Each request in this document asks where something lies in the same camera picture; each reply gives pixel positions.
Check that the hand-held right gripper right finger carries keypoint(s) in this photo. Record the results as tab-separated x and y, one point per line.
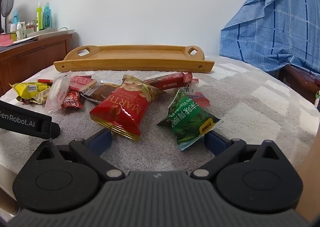
215	142

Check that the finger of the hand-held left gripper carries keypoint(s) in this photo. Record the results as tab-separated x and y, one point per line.
53	129

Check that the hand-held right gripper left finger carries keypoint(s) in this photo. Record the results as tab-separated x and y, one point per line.
102	141

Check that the yellow snack packet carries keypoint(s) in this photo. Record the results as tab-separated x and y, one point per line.
27	89

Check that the green snack bag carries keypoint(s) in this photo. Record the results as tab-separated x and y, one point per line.
190	119

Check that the large red snack bag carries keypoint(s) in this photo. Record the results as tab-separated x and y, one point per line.
120	111

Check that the small dark red packet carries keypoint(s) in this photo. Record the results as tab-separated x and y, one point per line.
71	99

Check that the clear packet with white cake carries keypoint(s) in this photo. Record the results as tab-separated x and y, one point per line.
56	93

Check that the red label cracker packet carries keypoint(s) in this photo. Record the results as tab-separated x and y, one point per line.
81	82
45	81

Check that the pink packet with white label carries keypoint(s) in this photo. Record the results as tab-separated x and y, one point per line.
200	98

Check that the clear packet with brown wafer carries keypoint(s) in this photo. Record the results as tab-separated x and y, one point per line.
100	92

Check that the long red bar packet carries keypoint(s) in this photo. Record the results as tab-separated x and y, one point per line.
167	80

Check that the wooden tray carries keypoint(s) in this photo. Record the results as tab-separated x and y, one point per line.
140	63

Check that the grey white plush blanket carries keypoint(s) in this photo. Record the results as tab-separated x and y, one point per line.
250	107

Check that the brown wooden cabinet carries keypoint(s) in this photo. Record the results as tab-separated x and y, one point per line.
30	54

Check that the stack of papers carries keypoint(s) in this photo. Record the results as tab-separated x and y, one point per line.
22	41

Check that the pink box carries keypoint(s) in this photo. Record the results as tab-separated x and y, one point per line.
5	39

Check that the white plastic tray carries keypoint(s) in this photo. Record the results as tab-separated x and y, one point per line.
50	32

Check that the glass jar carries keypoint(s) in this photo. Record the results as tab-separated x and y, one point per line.
30	26

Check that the small teal bottle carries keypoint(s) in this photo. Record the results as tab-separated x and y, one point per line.
15	17

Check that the yellow-green bottle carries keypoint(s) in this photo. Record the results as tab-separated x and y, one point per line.
39	17

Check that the dark wooden furniture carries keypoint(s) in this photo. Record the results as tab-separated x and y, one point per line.
300	79

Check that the white beaded charm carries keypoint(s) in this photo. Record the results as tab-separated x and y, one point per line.
317	101

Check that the blue checked cloth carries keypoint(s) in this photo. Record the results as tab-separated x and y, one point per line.
275	22

